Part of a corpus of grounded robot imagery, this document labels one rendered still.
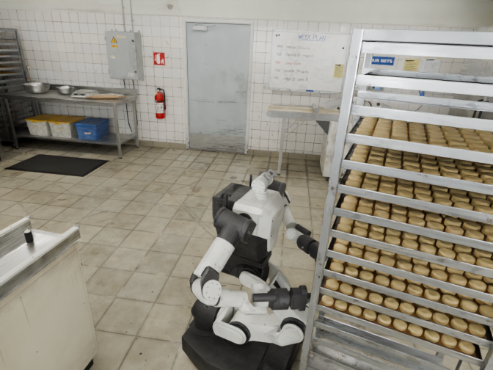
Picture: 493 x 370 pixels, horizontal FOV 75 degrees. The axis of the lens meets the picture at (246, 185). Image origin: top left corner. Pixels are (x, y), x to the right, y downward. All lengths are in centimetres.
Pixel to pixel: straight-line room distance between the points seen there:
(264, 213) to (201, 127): 440
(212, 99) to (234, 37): 101
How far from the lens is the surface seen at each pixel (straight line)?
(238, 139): 562
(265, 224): 143
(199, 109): 566
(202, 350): 207
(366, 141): 111
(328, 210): 117
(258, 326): 191
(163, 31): 571
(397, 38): 104
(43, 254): 168
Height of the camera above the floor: 177
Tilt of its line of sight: 24 degrees down
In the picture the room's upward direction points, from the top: 3 degrees clockwise
